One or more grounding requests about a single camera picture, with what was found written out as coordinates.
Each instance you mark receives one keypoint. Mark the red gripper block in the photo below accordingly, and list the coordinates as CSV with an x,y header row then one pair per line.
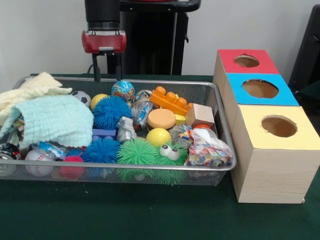
x,y
104,42

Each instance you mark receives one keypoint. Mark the mint green muslin cloth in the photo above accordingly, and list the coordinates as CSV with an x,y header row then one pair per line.
x,y
55,120

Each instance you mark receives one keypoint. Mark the cream yellow muslin cloth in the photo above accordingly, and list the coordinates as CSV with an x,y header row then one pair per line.
x,y
30,92

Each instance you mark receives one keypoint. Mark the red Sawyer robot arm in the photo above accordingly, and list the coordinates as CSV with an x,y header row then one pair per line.
x,y
102,15

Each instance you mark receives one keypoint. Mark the shallow clear mesh bin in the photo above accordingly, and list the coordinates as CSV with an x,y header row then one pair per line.
x,y
220,167

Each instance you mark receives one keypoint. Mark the wooden box with three holes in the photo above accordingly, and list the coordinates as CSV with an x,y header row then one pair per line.
x,y
275,165

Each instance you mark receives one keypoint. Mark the blue globe ball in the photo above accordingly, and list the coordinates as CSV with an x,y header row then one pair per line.
x,y
123,90

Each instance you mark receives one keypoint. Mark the blue spiky ball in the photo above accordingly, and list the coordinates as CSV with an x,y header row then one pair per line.
x,y
111,112
101,150

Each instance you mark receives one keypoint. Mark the orange toy building blocks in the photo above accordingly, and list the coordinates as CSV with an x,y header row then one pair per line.
x,y
170,101

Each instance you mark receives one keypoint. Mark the round orange disc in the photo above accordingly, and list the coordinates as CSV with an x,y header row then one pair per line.
x,y
161,119

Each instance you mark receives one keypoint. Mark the green spiky ball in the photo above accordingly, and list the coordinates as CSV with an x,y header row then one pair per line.
x,y
136,151

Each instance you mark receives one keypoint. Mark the small wooden cube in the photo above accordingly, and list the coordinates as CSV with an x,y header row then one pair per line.
x,y
200,115

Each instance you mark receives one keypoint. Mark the green furry googly-eyed toy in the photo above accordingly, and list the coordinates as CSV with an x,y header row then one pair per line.
x,y
171,162

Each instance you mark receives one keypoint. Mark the colourful printed packet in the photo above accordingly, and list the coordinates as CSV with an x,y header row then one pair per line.
x,y
210,150

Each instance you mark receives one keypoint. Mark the dark green table cloth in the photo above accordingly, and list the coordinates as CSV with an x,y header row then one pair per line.
x,y
125,215

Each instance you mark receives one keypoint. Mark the black upright panel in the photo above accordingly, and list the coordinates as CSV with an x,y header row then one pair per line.
x,y
307,45

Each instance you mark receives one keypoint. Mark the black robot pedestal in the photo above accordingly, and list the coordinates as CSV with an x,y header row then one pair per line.
x,y
150,40

